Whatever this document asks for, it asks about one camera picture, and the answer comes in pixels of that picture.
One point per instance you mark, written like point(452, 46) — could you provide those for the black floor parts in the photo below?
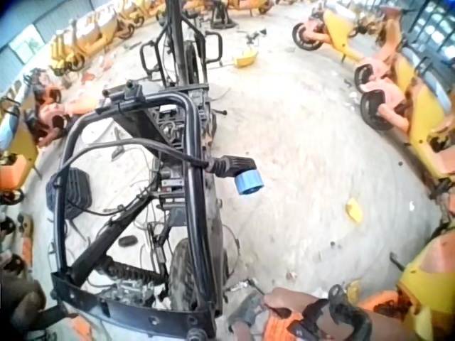
point(255, 36)

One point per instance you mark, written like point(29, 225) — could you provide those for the metal hand tool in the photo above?
point(253, 287)

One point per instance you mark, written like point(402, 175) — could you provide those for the yellow plastic scrap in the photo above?
point(354, 209)

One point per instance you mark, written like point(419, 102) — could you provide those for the person's right fingers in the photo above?
point(275, 306)

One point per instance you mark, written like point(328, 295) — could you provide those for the blue round plug cap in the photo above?
point(249, 183)

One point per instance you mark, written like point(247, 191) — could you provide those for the black wrist band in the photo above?
point(341, 312)

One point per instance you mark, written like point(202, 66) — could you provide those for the black scooter rear tyre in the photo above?
point(182, 273)

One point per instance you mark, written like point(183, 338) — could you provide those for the yellow orange scooter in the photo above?
point(426, 280)

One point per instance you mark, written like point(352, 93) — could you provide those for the person's right hand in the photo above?
point(289, 302)

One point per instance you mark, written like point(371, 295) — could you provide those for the black shock absorber spring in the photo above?
point(132, 271)

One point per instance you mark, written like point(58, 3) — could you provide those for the grey scooter part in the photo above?
point(247, 309)

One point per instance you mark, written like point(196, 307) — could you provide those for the black stripped scooter frame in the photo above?
point(195, 149)

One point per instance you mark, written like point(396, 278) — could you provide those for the heap of orange scooters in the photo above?
point(25, 142)

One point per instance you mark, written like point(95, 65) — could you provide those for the black metal stand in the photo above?
point(222, 17)

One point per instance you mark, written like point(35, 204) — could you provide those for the person's left hand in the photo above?
point(26, 303)

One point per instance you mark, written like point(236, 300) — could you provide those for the black ribbed foot pad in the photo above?
point(75, 192)

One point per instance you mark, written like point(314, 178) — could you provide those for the row of yellow orange scooters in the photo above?
point(391, 92)

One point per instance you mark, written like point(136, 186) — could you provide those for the small black oval part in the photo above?
point(127, 241)

